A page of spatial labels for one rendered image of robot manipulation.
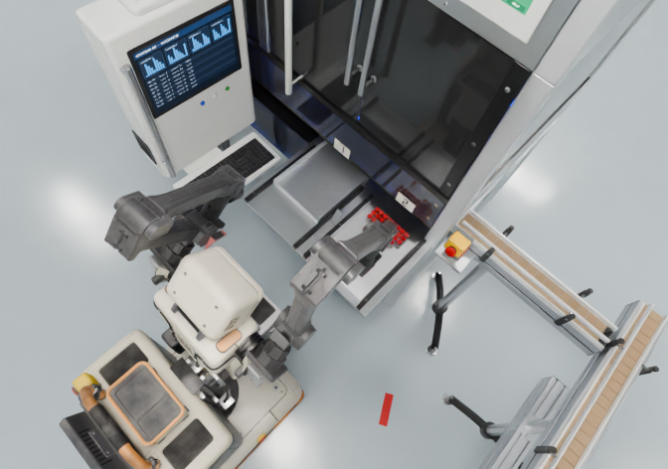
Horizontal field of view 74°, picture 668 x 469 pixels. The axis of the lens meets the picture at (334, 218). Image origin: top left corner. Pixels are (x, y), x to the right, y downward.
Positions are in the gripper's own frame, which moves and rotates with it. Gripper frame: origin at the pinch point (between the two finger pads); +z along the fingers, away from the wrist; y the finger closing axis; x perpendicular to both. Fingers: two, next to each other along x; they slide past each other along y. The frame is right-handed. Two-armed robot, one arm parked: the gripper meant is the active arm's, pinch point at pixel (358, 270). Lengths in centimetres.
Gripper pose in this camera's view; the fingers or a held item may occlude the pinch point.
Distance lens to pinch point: 152.0
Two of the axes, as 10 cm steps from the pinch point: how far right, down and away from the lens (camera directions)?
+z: -1.9, 5.4, 8.2
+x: -7.2, -6.5, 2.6
